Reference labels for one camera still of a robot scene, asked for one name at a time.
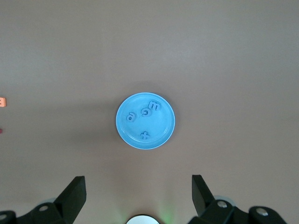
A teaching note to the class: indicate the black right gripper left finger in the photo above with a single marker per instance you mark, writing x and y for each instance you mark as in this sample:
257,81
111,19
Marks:
67,205

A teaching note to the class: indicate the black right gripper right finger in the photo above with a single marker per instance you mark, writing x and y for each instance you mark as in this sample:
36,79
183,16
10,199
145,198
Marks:
210,210

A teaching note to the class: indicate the blue foam plus sign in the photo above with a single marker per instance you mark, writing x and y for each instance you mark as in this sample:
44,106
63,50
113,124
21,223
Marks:
144,135

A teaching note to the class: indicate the blue foam letter a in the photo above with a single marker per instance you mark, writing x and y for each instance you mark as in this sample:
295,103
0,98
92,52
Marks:
130,116

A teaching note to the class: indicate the blue foam letter G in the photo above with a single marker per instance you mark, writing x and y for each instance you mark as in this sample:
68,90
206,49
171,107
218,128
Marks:
146,113

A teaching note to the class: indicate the blue foam letter E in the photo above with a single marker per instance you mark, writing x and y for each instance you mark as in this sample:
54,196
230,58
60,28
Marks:
154,106

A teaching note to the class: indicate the blue round plate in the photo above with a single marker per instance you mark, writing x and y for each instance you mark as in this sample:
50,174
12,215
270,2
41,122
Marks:
158,130

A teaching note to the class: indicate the orange foam letter E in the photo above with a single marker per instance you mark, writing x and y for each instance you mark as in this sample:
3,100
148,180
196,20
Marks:
2,102

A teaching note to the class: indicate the brown table cover sheet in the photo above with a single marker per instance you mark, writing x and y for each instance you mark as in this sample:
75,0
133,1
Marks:
70,58

